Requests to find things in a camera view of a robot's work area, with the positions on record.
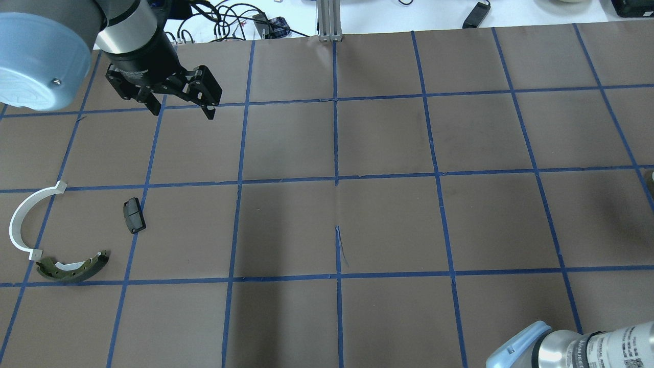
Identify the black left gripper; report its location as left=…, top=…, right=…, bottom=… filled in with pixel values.
left=105, top=39, right=223, bottom=120

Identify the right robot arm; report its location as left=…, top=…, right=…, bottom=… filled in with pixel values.
left=485, top=321, right=653, bottom=367

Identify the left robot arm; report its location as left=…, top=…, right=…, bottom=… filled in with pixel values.
left=1, top=1, right=222, bottom=120

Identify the black brake pad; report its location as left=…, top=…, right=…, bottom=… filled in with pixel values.
left=122, top=197, right=147, bottom=234

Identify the olive brake shoe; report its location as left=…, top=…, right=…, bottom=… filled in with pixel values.
left=36, top=250, right=110, bottom=284

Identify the white curved plastic part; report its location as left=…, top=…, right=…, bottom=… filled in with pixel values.
left=9, top=181, right=68, bottom=261

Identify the black power adapter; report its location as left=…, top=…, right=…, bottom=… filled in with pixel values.
left=462, top=1, right=492, bottom=29

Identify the aluminium frame post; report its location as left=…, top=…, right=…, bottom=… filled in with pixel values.
left=315, top=0, right=343, bottom=42

